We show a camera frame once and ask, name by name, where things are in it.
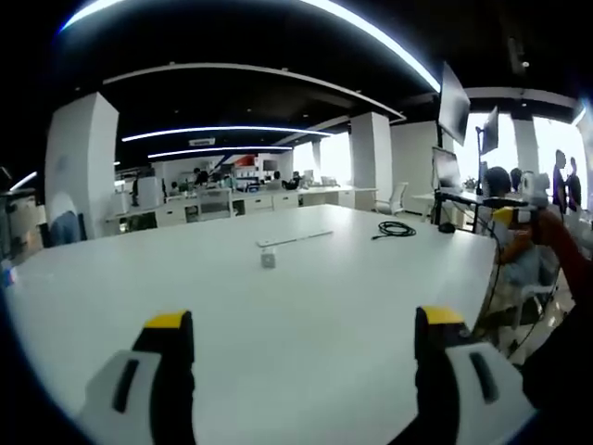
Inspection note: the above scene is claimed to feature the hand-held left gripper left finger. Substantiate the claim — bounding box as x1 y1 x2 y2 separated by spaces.
76 310 196 445

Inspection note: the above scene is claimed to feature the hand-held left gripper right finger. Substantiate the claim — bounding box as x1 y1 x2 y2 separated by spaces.
413 305 541 445

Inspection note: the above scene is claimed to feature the black Type-C cable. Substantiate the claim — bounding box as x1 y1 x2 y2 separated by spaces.
371 221 418 241

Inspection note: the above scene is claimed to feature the desk monitor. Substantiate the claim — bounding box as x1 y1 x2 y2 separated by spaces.
431 146 464 191

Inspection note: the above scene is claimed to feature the white desk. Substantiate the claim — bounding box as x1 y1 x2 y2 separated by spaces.
2 203 499 445

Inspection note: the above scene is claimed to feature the white plastic chair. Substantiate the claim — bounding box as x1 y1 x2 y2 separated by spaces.
502 240 564 333

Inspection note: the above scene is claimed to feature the person's dark clothing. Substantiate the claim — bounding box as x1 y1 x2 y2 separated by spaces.
518 277 593 421

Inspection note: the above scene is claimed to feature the white office chair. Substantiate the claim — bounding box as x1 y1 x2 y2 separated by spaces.
373 181 410 216

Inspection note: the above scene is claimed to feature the blue chair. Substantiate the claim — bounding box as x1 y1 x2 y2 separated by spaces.
48 209 83 248

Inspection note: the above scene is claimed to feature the row of white cabinets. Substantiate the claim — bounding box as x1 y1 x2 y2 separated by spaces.
105 184 379 229

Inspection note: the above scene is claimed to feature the flat white power strip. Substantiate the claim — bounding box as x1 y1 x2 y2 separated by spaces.
256 229 335 248

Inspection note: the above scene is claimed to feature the long ceiling light strip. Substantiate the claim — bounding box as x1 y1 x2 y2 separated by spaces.
58 0 442 93

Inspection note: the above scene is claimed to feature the hanging black cable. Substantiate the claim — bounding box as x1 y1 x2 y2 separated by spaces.
472 217 509 339

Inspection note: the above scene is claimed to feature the large black wall monitor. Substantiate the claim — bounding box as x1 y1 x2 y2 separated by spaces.
436 59 472 147

